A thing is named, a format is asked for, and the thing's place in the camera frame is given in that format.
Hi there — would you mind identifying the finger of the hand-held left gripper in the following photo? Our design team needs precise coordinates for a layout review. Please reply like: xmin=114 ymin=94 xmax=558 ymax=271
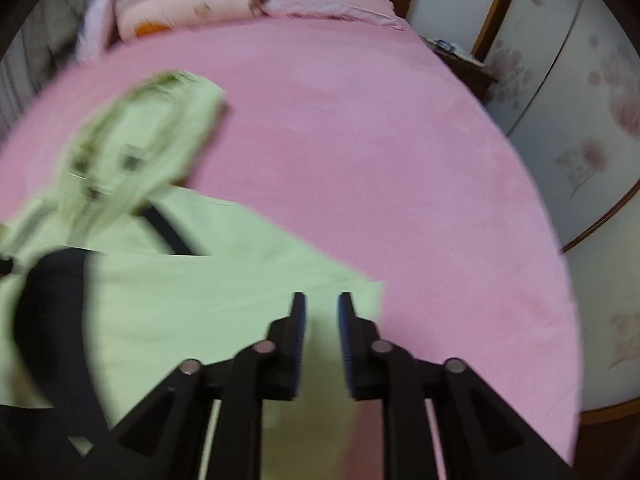
xmin=141 ymin=202 xmax=207 ymax=259

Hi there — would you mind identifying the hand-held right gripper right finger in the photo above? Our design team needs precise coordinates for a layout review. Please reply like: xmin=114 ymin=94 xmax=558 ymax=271
xmin=337 ymin=291 xmax=576 ymax=480

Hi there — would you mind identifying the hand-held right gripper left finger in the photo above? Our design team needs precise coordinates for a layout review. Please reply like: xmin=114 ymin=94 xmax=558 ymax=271
xmin=85 ymin=291 xmax=307 ymax=480

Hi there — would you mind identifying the light green shirt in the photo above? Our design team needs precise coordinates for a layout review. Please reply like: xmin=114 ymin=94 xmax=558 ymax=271
xmin=0 ymin=71 xmax=386 ymax=480

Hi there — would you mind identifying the pink bed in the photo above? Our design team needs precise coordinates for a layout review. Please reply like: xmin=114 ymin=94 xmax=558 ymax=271
xmin=0 ymin=15 xmax=583 ymax=480

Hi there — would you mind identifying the pale curtain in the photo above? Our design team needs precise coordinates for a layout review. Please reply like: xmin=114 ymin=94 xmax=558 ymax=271
xmin=0 ymin=0 xmax=86 ymax=133

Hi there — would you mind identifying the white folded blanket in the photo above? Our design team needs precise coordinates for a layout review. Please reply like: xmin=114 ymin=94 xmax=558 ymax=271
xmin=76 ymin=0 xmax=119 ymax=62

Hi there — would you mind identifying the folded pink patterned quilt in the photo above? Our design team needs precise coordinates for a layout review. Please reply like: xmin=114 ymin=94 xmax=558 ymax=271
xmin=112 ymin=0 xmax=263 ymax=41

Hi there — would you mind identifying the pink pillow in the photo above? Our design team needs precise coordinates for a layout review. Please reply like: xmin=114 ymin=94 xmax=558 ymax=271
xmin=260 ymin=0 xmax=406 ymax=31

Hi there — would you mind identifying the dark wooden nightstand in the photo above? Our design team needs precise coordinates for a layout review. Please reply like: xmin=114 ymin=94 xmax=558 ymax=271
xmin=420 ymin=35 xmax=499 ymax=104

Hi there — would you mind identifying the floral wardrobe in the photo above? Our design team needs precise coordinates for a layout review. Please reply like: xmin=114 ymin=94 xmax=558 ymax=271
xmin=472 ymin=0 xmax=640 ymax=426

